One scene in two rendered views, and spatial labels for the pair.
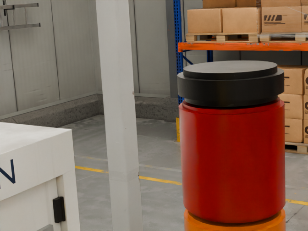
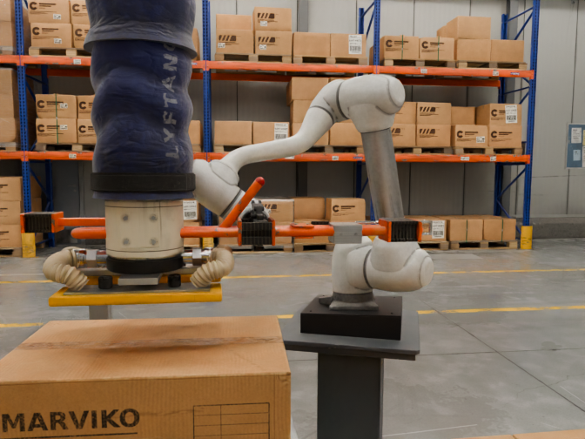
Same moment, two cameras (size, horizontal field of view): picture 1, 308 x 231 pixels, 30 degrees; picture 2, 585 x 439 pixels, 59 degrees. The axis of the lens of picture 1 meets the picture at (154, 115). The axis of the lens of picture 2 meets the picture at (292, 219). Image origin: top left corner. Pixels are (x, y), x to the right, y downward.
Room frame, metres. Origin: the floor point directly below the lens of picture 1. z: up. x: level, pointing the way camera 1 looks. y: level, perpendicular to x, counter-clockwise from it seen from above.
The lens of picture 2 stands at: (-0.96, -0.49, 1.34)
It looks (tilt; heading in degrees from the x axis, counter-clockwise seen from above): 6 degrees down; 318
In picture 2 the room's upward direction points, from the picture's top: straight up
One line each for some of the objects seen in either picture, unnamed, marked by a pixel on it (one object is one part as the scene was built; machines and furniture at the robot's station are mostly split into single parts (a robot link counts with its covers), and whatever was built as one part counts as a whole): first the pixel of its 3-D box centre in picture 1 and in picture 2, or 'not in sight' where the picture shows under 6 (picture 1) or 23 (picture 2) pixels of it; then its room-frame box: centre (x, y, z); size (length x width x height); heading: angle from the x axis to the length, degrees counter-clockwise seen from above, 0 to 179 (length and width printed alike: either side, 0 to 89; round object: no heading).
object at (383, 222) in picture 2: not in sight; (400, 230); (-0.20, -1.52, 1.20); 0.08 x 0.07 x 0.05; 57
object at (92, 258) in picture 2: not in sight; (145, 260); (0.13, -1.02, 1.14); 0.34 x 0.25 x 0.06; 57
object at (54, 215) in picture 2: not in sight; (43, 221); (0.51, -0.91, 1.20); 0.09 x 0.08 x 0.05; 147
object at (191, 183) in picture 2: not in sight; (144, 181); (0.13, -1.02, 1.32); 0.23 x 0.23 x 0.04
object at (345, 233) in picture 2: not in sight; (345, 233); (-0.13, -1.41, 1.19); 0.07 x 0.07 x 0.04; 57
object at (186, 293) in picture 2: not in sight; (140, 287); (0.05, -0.96, 1.10); 0.34 x 0.10 x 0.05; 57
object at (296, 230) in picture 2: not in sight; (231, 226); (0.12, -1.25, 1.20); 0.93 x 0.30 x 0.04; 57
